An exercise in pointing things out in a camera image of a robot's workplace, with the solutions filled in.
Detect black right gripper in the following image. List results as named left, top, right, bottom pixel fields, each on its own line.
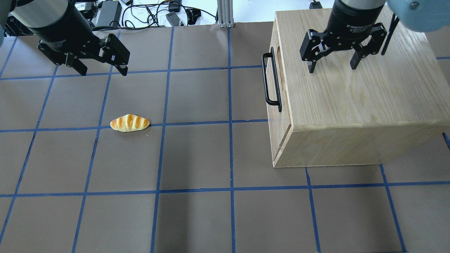
left=300, top=0, right=387, bottom=73

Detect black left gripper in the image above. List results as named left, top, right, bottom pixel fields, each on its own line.
left=38, top=15, right=130, bottom=76

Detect black drawer handle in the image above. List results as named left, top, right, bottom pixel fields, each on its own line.
left=262, top=47, right=282, bottom=113

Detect wooden drawer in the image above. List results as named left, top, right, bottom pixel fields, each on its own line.
left=264, top=21, right=293, bottom=160

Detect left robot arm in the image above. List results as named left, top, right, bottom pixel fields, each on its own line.
left=1, top=0, right=130, bottom=76

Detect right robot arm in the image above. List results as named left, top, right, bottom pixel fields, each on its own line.
left=300, top=0, right=450, bottom=73

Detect wooden drawer cabinet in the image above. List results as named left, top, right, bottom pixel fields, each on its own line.
left=267, top=8, right=450, bottom=168

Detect black power adapter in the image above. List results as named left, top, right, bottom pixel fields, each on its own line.
left=96, top=0, right=122, bottom=27

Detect toy bread loaf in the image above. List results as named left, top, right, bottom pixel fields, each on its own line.
left=110, top=114, right=150, bottom=132

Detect grey power adapter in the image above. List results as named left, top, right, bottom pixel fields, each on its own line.
left=166, top=12, right=184, bottom=27

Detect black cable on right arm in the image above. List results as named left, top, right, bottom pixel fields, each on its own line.
left=381, top=14, right=400, bottom=56

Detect tangled black cables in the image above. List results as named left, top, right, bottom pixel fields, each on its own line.
left=121, top=0, right=218, bottom=30

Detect aluminium frame post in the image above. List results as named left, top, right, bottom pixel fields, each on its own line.
left=217, top=0, right=234, bottom=28

